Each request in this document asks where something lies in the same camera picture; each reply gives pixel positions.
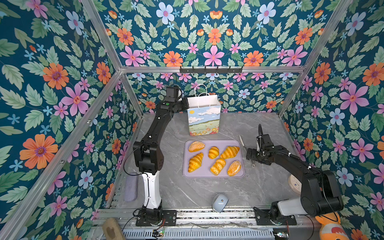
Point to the twisted bread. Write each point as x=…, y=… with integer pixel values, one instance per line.
x=217, y=167

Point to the small round bread roll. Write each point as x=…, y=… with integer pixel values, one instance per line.
x=213, y=152

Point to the cream and steel tongs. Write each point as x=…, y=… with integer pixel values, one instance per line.
x=246, y=150

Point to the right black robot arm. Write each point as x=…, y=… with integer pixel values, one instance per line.
x=320, y=192

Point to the lilac plastic tray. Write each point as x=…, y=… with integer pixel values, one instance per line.
x=204, y=170

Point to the aluminium frame post left rear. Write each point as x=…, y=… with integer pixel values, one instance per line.
x=99, y=26

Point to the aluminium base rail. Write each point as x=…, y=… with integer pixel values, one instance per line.
x=244, y=216

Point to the aluminium frame post right rear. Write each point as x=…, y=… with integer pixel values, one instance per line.
x=330, y=27

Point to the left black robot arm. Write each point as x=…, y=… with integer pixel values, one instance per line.
x=149, y=158

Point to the wooden brush block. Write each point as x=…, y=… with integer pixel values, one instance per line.
x=112, y=230

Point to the black hook rail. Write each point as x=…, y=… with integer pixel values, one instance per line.
x=208, y=70

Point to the croissant lower left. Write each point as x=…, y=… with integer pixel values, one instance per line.
x=195, y=162

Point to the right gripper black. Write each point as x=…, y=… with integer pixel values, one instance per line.
x=252, y=155

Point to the aluminium frame post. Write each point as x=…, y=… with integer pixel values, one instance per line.
x=99, y=26
x=330, y=27

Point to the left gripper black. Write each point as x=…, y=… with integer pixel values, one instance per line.
x=184, y=103

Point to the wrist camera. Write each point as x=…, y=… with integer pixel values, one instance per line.
x=263, y=140
x=173, y=94

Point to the round cream clock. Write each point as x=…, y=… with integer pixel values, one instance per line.
x=295, y=184

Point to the croissant upper right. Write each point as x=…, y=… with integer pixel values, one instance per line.
x=230, y=152

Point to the orange plush toy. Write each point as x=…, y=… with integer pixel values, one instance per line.
x=331, y=228

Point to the purple cloth pad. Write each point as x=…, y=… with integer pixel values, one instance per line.
x=131, y=188

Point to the sugared oval bread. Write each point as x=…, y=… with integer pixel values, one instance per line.
x=234, y=168
x=196, y=146

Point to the grey computer mouse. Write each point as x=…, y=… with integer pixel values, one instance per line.
x=219, y=203

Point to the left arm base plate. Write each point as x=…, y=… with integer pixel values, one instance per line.
x=156, y=218

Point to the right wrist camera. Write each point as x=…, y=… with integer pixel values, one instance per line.
x=263, y=140

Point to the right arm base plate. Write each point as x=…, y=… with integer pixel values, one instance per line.
x=273, y=217

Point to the landscape print paper bag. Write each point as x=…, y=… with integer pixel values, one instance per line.
x=204, y=112

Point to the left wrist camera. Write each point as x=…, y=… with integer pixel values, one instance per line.
x=173, y=94

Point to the croissant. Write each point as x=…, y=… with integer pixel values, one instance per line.
x=230, y=152
x=195, y=162

